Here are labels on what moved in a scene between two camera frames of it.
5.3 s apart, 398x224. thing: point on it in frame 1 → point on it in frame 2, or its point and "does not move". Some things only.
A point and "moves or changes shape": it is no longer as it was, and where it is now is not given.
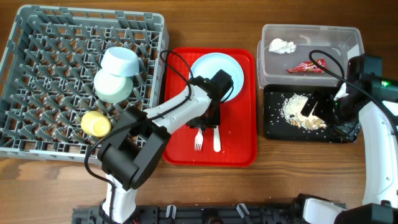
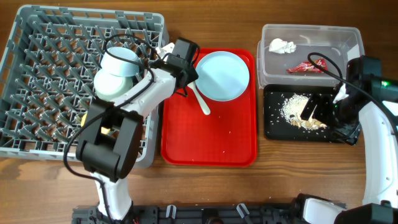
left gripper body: (210, 119) → (193, 74)
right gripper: (324, 99) does not move
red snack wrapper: (308, 66) does not move
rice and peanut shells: (291, 109) does not move
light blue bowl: (120, 61) does not move
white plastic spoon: (216, 140) moves or changes shape
